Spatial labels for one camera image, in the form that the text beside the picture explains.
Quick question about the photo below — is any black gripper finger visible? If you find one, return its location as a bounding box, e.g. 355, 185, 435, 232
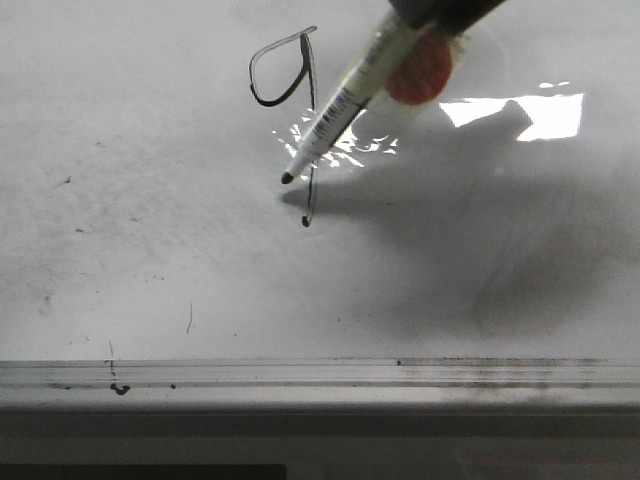
389, 0, 505, 35

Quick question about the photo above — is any orange disc taped to marker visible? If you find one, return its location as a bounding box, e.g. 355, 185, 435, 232
384, 27, 468, 107

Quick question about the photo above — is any white whiteboard marker pen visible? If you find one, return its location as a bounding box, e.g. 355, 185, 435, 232
281, 9, 434, 185

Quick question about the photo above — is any whiteboard with aluminium frame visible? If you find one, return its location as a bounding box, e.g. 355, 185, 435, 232
1, 1, 639, 410

